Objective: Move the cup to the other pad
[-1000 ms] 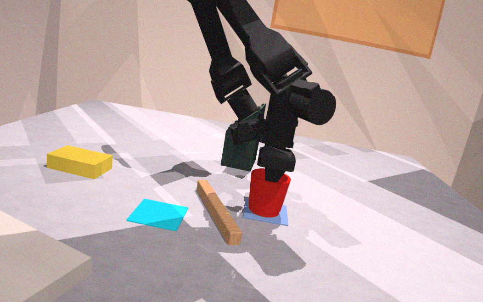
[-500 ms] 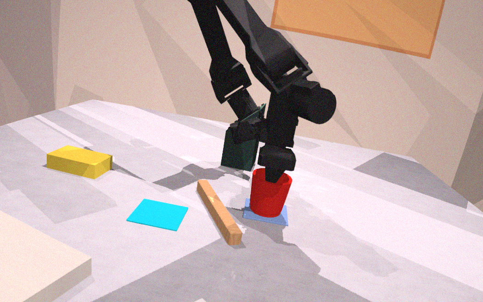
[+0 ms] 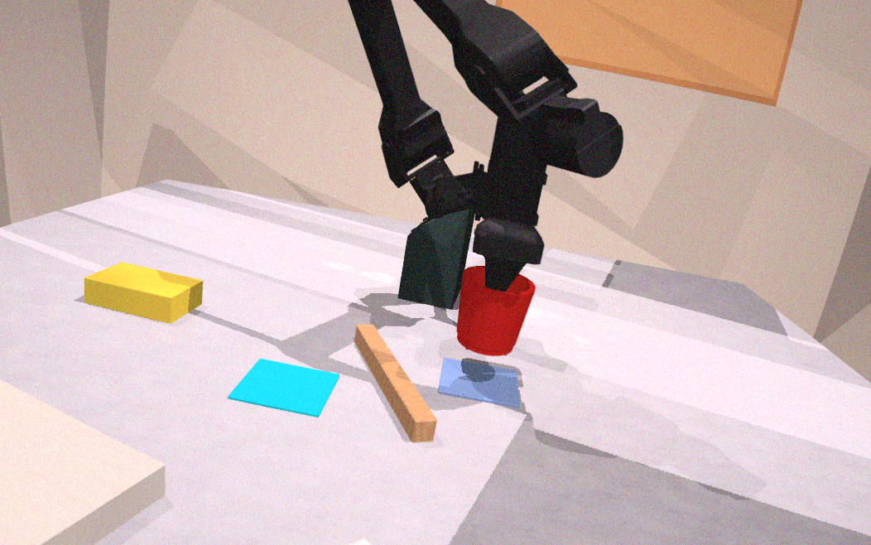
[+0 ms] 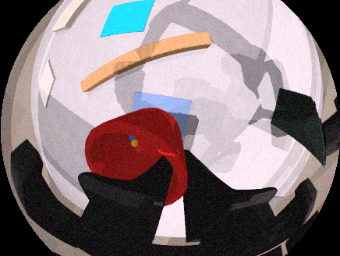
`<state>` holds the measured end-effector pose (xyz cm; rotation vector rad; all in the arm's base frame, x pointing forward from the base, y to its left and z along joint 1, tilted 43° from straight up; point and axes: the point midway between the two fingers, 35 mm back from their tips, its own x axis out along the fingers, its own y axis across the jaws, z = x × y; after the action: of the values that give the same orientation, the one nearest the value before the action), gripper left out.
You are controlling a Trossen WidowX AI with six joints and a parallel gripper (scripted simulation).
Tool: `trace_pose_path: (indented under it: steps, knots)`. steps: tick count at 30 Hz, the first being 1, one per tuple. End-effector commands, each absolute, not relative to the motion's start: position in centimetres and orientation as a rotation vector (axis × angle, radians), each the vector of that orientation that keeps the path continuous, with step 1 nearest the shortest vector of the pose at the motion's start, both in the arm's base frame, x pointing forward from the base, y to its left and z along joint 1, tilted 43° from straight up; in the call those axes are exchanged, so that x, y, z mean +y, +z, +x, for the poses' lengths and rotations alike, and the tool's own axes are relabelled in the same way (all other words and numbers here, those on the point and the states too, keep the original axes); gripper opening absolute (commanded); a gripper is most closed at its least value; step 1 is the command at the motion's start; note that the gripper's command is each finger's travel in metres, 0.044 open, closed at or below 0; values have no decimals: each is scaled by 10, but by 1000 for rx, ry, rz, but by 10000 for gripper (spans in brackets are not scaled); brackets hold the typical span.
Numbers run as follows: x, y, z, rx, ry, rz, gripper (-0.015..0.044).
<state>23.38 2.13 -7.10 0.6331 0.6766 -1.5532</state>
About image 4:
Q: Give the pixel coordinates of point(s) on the red cup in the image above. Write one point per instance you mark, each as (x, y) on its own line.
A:
(109, 151)

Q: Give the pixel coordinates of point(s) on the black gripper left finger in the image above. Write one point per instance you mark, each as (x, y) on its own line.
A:
(143, 196)

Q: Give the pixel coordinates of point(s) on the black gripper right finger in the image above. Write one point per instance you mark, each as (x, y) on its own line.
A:
(208, 200)

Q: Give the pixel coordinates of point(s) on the tan wooden bar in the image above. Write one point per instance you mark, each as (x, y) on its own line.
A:
(146, 53)

